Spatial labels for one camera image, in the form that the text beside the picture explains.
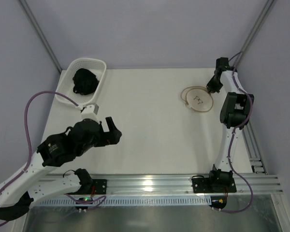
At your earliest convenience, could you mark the black bra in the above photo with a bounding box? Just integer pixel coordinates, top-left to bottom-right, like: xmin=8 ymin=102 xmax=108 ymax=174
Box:
xmin=72 ymin=68 xmax=99 ymax=96

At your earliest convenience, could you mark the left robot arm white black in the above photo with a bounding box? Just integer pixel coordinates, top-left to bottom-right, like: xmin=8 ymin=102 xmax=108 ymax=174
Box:
xmin=0 ymin=117 xmax=122 ymax=221

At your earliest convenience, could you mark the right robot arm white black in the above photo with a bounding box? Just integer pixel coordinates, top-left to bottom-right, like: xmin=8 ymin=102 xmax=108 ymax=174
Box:
xmin=206 ymin=57 xmax=254 ymax=193

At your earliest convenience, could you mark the white perforated plastic basket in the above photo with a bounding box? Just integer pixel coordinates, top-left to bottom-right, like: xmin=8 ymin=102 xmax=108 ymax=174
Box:
xmin=56 ymin=58 xmax=107 ymax=106

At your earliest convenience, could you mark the left controller board black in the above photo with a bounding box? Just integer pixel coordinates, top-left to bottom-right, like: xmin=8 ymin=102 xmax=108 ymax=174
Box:
xmin=75 ymin=197 xmax=93 ymax=213

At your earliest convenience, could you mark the controller board black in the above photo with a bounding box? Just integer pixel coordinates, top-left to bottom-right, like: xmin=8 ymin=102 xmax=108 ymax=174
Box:
xmin=209 ymin=196 xmax=227 ymax=210
xmin=75 ymin=197 xmax=93 ymax=213

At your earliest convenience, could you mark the right controller board black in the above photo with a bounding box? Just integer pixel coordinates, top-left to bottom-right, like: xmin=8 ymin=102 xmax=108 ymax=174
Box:
xmin=209 ymin=196 xmax=227 ymax=210

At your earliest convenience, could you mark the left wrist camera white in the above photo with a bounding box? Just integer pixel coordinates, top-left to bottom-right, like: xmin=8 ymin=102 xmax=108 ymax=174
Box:
xmin=81 ymin=103 xmax=100 ymax=123

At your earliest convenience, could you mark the aluminium mounting rail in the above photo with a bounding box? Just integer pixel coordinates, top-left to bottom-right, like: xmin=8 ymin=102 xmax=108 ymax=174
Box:
xmin=36 ymin=173 xmax=283 ymax=197

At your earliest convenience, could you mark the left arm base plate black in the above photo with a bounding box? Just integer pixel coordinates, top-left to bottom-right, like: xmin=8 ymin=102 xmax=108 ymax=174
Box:
xmin=87 ymin=179 xmax=107 ymax=195

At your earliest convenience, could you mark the slotted cable duct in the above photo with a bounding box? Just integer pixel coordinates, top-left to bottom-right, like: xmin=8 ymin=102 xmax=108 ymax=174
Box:
xmin=36 ymin=195 xmax=212 ymax=207

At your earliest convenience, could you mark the aluminium frame post right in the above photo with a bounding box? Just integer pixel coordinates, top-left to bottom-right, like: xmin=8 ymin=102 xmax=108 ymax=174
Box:
xmin=234 ymin=0 xmax=277 ymax=68

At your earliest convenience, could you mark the aluminium frame post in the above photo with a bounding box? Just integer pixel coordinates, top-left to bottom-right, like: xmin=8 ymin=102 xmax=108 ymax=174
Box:
xmin=234 ymin=0 xmax=277 ymax=68
xmin=17 ymin=0 xmax=63 ymax=74

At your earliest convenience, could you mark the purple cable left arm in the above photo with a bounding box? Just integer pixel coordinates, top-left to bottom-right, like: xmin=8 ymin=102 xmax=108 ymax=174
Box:
xmin=0 ymin=90 xmax=107 ymax=228

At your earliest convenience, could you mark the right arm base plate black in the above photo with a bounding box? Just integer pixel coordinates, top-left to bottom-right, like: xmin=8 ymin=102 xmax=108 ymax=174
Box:
xmin=191 ymin=175 xmax=237 ymax=193

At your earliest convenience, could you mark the aluminium frame post left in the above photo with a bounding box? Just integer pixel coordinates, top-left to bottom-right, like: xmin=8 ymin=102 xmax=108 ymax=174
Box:
xmin=17 ymin=0 xmax=63 ymax=74

